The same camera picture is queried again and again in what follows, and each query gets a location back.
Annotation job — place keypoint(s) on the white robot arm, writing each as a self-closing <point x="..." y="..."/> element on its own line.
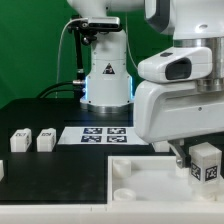
<point x="197" y="53"/>

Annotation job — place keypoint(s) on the black camera stand pole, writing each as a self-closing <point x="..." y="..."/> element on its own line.
<point x="79" y="61"/>

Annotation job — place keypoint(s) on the black camera on stand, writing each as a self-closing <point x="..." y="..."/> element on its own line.
<point x="98" y="24"/>

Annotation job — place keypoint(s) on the white square tabletop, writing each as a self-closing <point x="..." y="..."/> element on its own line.
<point x="151" y="179"/>

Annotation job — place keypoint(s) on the white obstacle piece left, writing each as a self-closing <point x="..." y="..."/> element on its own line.
<point x="1" y="170"/>

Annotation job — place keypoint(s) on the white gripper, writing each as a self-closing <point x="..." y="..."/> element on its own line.
<point x="176" y="111"/>

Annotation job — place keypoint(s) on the white marker sheet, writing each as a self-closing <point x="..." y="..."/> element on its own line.
<point x="99" y="135"/>

